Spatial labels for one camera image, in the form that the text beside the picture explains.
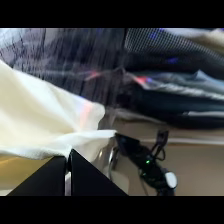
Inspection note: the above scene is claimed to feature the heap of clothes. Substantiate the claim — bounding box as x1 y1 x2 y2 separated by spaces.
116 28 224 129

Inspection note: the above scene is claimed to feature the cream white garment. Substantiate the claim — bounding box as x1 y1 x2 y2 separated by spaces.
0 59 117 162

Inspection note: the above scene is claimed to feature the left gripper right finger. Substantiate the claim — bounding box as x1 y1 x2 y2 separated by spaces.
69 148 128 197

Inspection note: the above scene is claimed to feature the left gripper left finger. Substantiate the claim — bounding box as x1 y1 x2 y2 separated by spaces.
7 155 68 197

